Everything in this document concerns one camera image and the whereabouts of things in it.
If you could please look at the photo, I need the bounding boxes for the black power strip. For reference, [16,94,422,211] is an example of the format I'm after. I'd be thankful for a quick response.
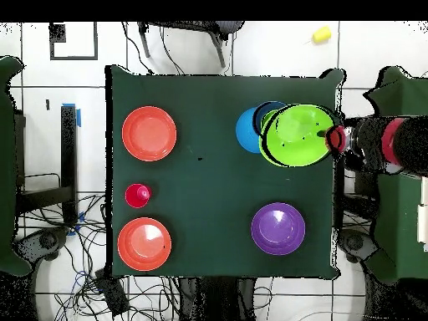
[94,267,130,318]

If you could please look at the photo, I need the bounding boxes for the yellow smooth plastic cup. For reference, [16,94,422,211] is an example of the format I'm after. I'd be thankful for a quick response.
[311,25,333,45]

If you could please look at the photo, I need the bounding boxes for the dark green tablecloth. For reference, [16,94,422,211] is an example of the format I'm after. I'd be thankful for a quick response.
[105,64,346,279]

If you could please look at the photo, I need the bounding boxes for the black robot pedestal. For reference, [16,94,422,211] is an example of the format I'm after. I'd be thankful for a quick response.
[178,277,258,321]

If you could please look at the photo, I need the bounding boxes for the purple plastic bowl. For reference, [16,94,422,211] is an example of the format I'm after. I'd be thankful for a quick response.
[250,201,307,257]

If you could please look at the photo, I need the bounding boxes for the tangled black floor cables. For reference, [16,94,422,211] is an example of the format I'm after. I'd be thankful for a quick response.
[16,191,183,321]

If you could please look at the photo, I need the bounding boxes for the red plastic cup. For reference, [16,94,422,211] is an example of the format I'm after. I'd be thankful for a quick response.
[124,182,152,209]

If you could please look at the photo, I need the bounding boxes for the black square frame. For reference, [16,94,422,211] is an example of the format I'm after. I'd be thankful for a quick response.
[48,22,99,62]

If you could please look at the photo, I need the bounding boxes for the light blue plastic bowl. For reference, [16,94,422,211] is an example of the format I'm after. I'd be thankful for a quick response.
[235,106,263,155]

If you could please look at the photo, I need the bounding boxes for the black chair base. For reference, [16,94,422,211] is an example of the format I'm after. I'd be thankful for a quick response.
[337,227,380,265]
[13,226,72,268]

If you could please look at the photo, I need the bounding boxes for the black metal stand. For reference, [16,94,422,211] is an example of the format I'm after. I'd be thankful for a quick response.
[334,166,380,222]
[13,104,80,228]

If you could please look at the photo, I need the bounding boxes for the orange plastic bowl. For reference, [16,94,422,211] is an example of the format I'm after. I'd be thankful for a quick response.
[121,105,177,162]
[117,217,173,273]

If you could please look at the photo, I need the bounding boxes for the light green plastic bowl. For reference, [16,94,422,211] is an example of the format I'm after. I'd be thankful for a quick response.
[258,104,336,168]

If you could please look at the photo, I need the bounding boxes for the grey metal-legged chair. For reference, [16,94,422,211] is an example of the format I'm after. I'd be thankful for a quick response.
[137,21,245,69]

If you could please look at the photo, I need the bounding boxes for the white panel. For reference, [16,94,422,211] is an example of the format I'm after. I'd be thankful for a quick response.
[416,176,428,252]

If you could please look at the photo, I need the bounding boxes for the blue tape strip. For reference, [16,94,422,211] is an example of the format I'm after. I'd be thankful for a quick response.
[62,102,83,129]

